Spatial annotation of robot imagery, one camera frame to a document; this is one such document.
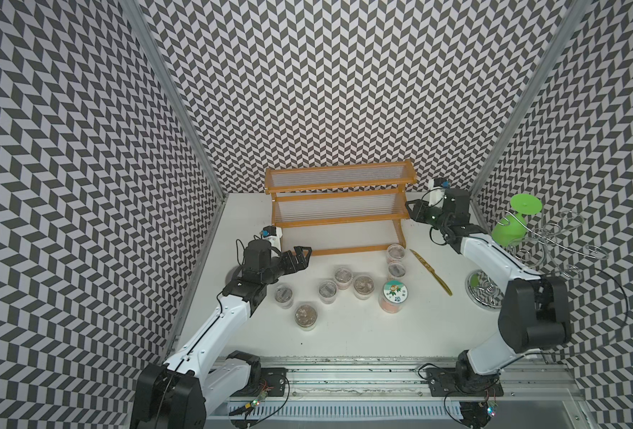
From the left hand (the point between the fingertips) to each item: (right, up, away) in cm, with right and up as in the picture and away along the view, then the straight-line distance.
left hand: (301, 254), depth 82 cm
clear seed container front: (+2, -19, -2) cm, 19 cm away
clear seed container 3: (+32, -1, +12) cm, 34 cm away
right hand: (+36, +15, +7) cm, 39 cm away
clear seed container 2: (+14, -9, +5) cm, 17 cm away
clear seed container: (-6, -13, +2) cm, 14 cm away
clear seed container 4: (+32, -7, +8) cm, 33 cm away
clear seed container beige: (+20, -11, +4) cm, 23 cm away
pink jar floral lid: (+29, -13, -1) cm, 31 cm away
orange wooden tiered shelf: (+15, +19, +5) cm, 25 cm away
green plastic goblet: (+63, +8, -2) cm, 63 cm away
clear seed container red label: (+8, -13, +3) cm, 15 cm away
